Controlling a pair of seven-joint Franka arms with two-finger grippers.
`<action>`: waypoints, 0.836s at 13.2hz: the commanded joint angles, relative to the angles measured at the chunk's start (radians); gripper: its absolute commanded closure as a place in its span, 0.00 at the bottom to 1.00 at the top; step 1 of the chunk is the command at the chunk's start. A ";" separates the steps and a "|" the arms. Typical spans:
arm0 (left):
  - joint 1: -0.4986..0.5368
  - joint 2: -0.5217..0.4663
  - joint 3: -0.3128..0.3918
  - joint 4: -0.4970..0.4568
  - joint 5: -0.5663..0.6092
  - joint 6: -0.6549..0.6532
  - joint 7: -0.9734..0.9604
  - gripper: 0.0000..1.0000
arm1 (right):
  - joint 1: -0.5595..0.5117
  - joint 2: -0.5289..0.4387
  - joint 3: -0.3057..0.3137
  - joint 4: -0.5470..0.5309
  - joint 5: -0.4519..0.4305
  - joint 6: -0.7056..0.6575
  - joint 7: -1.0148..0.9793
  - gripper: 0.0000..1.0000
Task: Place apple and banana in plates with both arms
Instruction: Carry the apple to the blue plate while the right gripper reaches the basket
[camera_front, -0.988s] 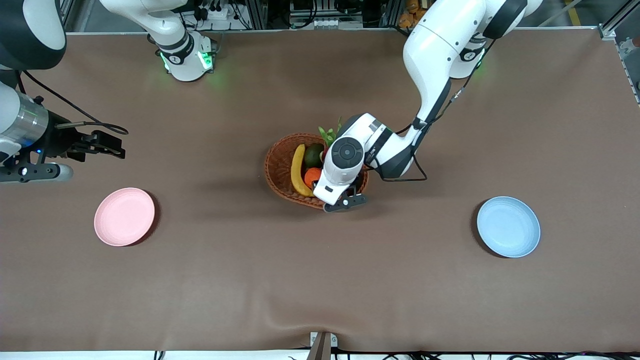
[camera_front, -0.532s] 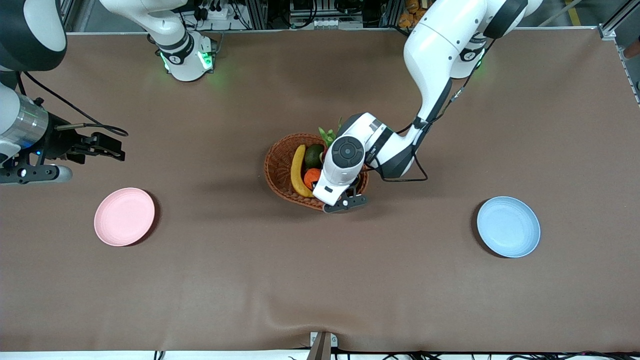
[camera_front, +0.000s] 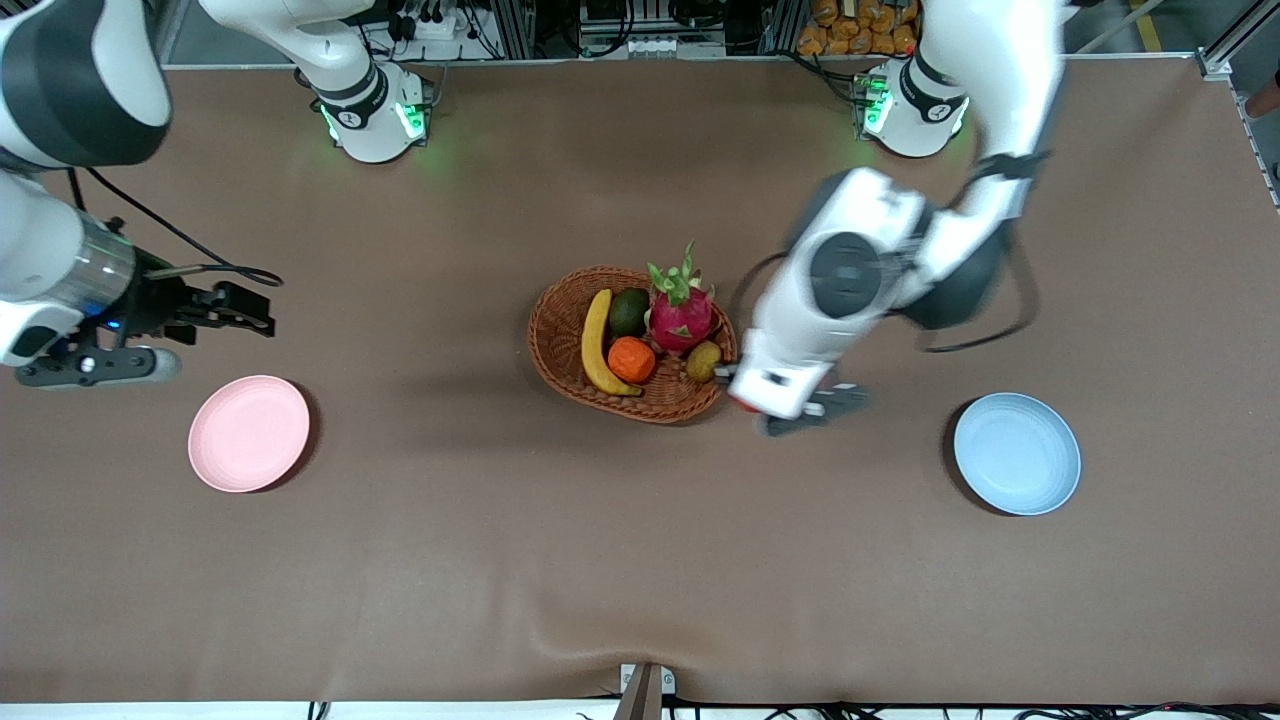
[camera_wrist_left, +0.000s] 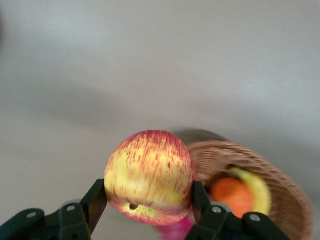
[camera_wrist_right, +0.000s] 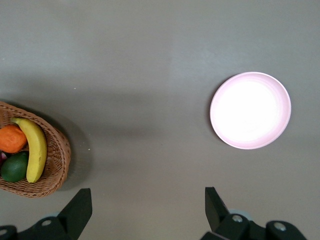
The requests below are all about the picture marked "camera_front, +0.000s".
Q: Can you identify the orange tangerine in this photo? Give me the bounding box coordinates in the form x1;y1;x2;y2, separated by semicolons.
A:
607;336;658;385

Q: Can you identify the brown woven wicker basket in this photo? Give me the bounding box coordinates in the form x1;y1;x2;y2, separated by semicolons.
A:
527;264;739;425

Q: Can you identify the yellow banana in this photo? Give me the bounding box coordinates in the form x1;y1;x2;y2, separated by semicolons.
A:
581;288;643;396

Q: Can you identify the light blue round plate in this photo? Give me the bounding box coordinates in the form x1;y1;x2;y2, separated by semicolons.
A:
953;392;1083;517

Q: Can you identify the white power strip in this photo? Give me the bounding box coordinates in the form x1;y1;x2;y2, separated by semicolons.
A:
393;8;463;43

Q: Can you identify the grey camera stand bracket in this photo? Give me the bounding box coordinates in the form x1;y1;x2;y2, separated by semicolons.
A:
612;663;677;720

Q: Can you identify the bag of orange items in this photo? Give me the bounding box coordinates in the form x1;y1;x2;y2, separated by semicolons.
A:
797;0;923;57

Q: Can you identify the pink round plate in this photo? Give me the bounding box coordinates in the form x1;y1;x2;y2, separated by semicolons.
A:
188;375;312;494

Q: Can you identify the pink dragon fruit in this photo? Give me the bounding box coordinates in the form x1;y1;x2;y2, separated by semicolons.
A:
645;238;717;351

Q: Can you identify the dark green avocado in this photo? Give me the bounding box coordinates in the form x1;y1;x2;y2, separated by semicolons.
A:
608;287;651;338

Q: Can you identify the brown table cloth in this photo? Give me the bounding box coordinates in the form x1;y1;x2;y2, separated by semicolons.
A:
0;55;1280;706

